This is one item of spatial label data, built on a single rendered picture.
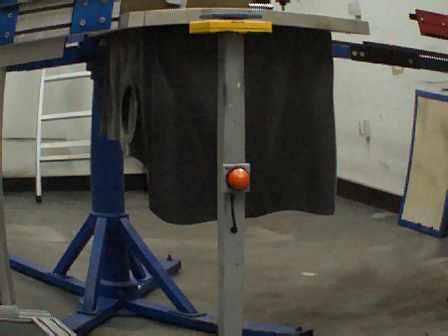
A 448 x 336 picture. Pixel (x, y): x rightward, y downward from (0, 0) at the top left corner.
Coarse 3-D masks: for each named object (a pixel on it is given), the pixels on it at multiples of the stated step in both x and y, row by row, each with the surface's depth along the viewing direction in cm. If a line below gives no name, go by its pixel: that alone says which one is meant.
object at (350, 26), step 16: (128, 16) 230; (144, 16) 231; (160, 16) 232; (176, 16) 233; (192, 16) 234; (272, 16) 240; (288, 16) 241; (304, 16) 242; (320, 16) 244; (336, 16) 245; (352, 32) 247; (368, 32) 248
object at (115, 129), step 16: (128, 32) 258; (112, 48) 274; (128, 48) 257; (112, 64) 274; (128, 64) 256; (112, 80) 275; (128, 80) 255; (112, 96) 278; (128, 96) 259; (112, 112) 278; (128, 112) 261; (112, 128) 277; (128, 128) 259; (128, 144) 255; (144, 144) 249; (144, 160) 251
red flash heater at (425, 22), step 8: (416, 16) 330; (424, 16) 329; (432, 16) 328; (440, 16) 327; (424, 24) 330; (432, 24) 329; (440, 24) 328; (424, 32) 331; (432, 32) 330; (440, 32) 329
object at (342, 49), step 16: (336, 48) 359; (352, 48) 357; (368, 48) 356; (384, 48) 346; (400, 48) 336; (416, 48) 334; (384, 64) 355; (400, 64) 354; (416, 64) 352; (432, 64) 351
